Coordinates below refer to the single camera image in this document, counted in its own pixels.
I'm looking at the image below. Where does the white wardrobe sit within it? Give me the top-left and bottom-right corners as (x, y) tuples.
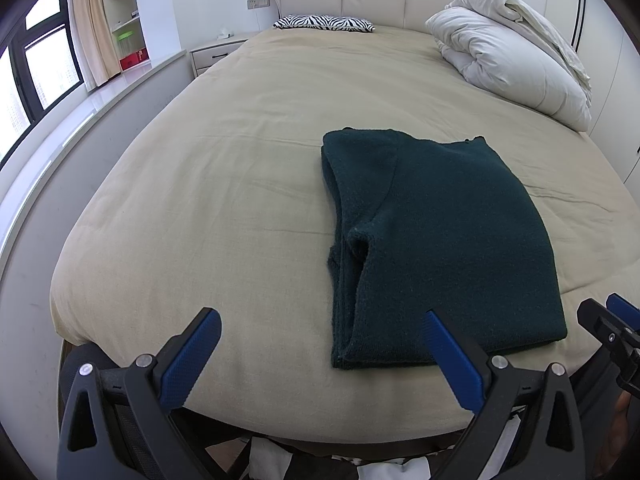
(545, 0), (640, 183)

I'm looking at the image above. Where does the white folded duvet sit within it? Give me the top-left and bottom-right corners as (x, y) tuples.
(425, 0), (594, 132)

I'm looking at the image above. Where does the bed with beige sheet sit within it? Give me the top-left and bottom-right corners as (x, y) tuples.
(50, 25), (640, 446)

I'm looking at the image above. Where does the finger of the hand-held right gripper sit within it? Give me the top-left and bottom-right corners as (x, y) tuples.
(576, 298), (640, 396)
(605, 293), (640, 329)

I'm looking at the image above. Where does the white nightstand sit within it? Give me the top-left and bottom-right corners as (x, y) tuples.
(189, 32), (251, 79)

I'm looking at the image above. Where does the beige curtain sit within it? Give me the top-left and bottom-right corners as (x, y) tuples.
(67, 0), (121, 92)

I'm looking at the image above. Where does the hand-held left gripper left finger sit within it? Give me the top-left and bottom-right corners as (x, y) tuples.
(56, 306), (223, 480)

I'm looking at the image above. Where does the dark green sweater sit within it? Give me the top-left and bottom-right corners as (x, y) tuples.
(320, 127), (568, 371)

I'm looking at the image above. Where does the black framed window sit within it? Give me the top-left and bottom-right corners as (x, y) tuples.
(0, 0), (86, 161)

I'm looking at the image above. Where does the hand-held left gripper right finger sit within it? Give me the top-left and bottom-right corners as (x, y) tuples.
(420, 310), (588, 480)

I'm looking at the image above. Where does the red box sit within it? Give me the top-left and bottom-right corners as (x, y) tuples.
(118, 48), (149, 72)

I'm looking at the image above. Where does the white wall shelf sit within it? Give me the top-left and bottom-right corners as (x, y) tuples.
(100, 0), (151, 77)

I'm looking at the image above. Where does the white window sill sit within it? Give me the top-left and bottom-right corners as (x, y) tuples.
(0, 52), (197, 261)

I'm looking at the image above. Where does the zebra print pillow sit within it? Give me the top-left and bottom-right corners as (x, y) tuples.
(272, 14), (376, 34)

